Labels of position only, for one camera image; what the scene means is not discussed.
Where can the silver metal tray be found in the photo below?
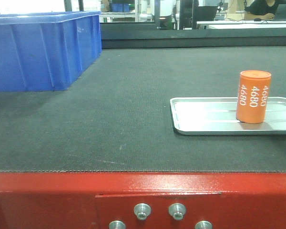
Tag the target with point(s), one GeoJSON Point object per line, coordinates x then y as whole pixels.
{"type": "Point", "coordinates": [217, 116]}

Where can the blue plastic crate on conveyor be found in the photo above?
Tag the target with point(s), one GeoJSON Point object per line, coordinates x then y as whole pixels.
{"type": "Point", "coordinates": [47, 51]}

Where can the black conveyor rear rail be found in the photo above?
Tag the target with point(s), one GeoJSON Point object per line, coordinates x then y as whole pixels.
{"type": "Point", "coordinates": [141, 35]}

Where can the black conveyor belt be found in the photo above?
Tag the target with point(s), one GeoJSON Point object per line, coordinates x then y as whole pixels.
{"type": "Point", "coordinates": [116, 116]}

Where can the red conveyor frame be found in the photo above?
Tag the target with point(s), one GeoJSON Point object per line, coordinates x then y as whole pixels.
{"type": "Point", "coordinates": [92, 200]}

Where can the white background table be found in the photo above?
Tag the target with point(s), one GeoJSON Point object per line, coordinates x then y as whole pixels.
{"type": "Point", "coordinates": [242, 24]}

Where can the person in black shirt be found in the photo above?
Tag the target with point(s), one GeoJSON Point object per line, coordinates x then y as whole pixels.
{"type": "Point", "coordinates": [262, 9]}

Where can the orange cylindrical capacitor 4680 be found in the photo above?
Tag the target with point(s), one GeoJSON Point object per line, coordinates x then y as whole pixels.
{"type": "Point", "coordinates": [253, 92]}

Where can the silver frame bolt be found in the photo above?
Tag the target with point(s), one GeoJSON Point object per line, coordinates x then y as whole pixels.
{"type": "Point", "coordinates": [142, 211]}
{"type": "Point", "coordinates": [117, 224]}
{"type": "Point", "coordinates": [177, 211]}
{"type": "Point", "coordinates": [203, 224]}

